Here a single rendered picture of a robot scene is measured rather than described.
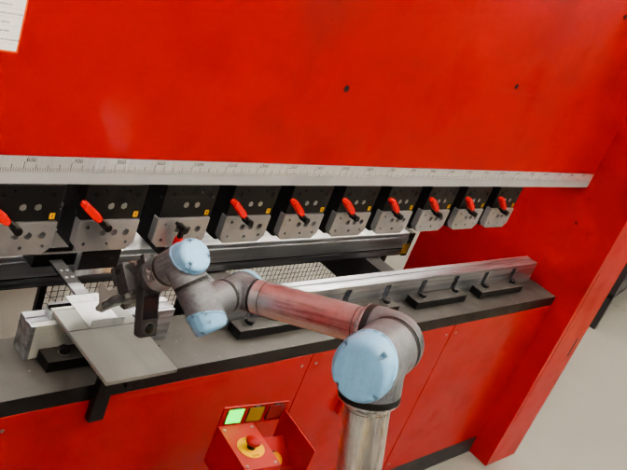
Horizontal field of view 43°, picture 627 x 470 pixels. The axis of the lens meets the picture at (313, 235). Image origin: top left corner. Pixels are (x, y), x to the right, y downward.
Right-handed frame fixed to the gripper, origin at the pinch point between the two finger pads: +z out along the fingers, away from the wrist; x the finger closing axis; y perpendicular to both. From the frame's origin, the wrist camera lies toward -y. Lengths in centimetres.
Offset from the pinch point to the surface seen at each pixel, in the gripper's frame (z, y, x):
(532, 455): 68, -82, -249
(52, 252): 20.4, 20.4, 0.9
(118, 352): -2.5, -10.4, 2.3
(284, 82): -40, 41, -33
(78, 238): -9.1, 14.6, 9.8
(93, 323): 2.5, -2.1, 3.8
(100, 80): -36, 38, 14
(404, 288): 13, -2, -121
